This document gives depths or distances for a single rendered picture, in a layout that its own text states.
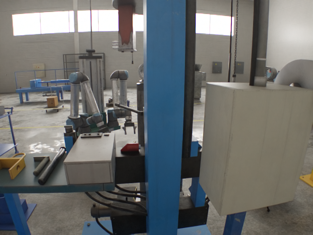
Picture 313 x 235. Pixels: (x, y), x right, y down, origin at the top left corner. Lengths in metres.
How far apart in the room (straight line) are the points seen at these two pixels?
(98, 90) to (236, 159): 2.68
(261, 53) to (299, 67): 0.18
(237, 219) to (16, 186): 1.05
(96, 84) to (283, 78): 2.64
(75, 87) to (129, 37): 1.32
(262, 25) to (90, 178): 0.96
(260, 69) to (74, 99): 2.26
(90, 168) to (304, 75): 0.98
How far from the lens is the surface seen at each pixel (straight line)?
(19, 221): 1.62
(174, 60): 0.93
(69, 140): 1.31
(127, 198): 1.83
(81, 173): 1.04
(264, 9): 0.69
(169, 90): 0.94
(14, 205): 1.54
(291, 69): 0.83
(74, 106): 2.64
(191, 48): 1.11
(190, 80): 1.11
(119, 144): 1.66
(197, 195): 1.53
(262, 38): 0.67
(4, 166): 1.43
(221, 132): 0.60
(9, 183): 1.24
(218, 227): 2.35
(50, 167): 1.22
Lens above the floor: 1.63
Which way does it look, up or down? 15 degrees down
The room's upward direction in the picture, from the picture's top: straight up
